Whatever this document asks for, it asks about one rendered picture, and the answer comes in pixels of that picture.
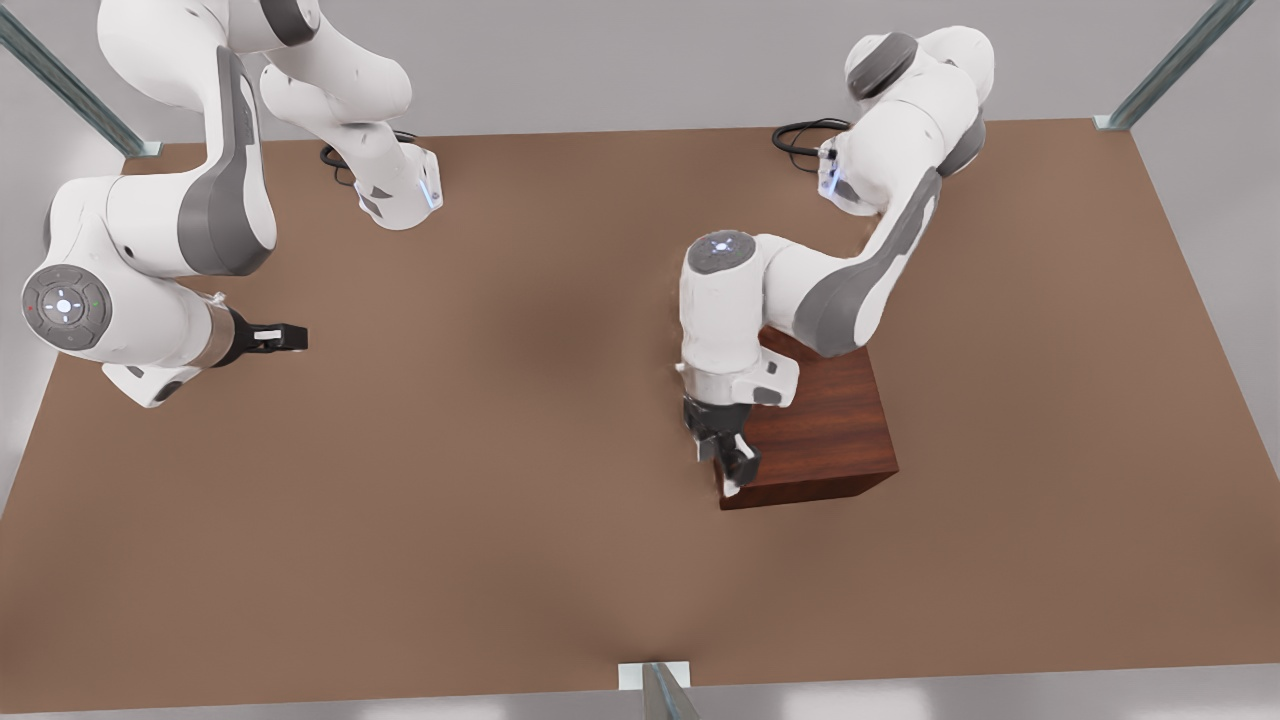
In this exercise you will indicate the dark wooden box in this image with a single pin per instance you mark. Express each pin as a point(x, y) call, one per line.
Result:
point(830, 430)

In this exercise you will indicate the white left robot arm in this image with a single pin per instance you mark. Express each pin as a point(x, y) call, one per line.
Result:
point(860, 200)

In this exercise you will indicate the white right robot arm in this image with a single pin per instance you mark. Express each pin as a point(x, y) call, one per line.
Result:
point(150, 230)

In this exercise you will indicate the silver frame post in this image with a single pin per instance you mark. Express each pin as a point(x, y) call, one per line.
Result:
point(70, 85)
point(1170, 65)
point(662, 692)

